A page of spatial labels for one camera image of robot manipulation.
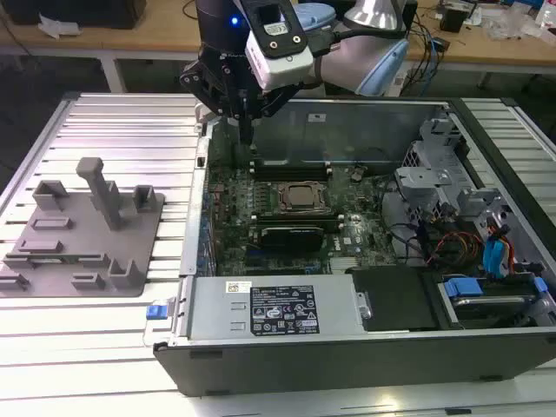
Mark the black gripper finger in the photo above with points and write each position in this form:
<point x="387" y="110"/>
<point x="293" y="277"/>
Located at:
<point x="197" y="80"/>
<point x="278" y="102"/>

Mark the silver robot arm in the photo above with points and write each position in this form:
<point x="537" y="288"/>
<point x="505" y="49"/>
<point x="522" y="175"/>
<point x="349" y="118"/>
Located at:
<point x="347" y="61"/>

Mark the black RAM slot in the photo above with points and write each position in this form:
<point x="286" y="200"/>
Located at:
<point x="291" y="168"/>
<point x="299" y="213"/>
<point x="291" y="172"/>
<point x="291" y="163"/>
<point x="299" y="216"/>
<point x="291" y="177"/>

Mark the wooden desk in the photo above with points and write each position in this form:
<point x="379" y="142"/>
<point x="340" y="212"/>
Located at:
<point x="152" y="39"/>

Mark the silver CPU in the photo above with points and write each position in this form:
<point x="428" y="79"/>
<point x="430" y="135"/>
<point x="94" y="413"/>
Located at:
<point x="300" y="195"/>

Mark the coin cell battery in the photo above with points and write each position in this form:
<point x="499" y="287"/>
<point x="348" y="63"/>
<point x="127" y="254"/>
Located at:
<point x="357" y="174"/>

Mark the wide black case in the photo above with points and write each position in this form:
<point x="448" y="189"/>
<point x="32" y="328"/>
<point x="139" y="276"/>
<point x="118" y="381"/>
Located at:
<point x="108" y="13"/>

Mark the black graphics card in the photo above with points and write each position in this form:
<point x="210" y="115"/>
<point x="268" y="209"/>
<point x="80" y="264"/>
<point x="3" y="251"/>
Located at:
<point x="291" y="239"/>

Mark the crumpled white paper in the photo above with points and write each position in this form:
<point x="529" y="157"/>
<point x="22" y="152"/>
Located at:
<point x="61" y="27"/>

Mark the green motherboard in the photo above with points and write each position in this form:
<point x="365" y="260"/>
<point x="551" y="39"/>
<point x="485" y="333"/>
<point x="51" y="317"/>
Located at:
<point x="369" y="217"/>

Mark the tall black box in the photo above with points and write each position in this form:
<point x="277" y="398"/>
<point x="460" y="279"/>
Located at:
<point x="410" y="15"/>

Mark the grey metal drive cage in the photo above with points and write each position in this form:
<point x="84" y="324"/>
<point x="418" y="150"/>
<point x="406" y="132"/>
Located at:
<point x="423" y="178"/>

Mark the grey parts rack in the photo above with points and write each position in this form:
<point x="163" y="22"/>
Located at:
<point x="143" y="243"/>

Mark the black power adapter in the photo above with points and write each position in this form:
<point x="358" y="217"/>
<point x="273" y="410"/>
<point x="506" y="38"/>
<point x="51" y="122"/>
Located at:
<point x="442" y="44"/>

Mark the silver chipset heatsink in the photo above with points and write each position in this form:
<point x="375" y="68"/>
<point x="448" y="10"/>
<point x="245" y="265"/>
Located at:
<point x="346" y="264"/>

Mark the small black box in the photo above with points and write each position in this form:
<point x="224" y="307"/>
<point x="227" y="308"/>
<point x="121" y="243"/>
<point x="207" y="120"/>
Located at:
<point x="456" y="19"/>

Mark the grey power supply unit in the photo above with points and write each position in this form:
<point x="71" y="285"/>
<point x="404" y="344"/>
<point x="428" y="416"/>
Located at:
<point x="217" y="313"/>

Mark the black plastic air shroud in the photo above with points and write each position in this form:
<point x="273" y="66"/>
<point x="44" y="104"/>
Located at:
<point x="391" y="299"/>

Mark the blue case latch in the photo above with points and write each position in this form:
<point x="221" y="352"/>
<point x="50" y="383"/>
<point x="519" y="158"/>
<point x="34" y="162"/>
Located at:
<point x="156" y="313"/>

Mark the clear plastic bags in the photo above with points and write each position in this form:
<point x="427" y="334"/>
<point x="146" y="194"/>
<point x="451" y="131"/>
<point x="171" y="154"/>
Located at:
<point x="508" y="26"/>

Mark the hard disk in blue carrier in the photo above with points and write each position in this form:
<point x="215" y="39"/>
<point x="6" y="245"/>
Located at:
<point x="462" y="289"/>

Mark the black open PC case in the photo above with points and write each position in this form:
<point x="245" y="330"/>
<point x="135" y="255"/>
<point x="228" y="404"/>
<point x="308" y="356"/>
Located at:
<point x="347" y="369"/>

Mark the pink white package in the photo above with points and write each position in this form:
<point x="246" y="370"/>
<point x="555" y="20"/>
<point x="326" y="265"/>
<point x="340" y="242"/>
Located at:
<point x="547" y="17"/>

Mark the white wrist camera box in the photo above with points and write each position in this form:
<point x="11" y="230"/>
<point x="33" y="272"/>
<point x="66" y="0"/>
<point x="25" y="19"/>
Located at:
<point x="282" y="69"/>

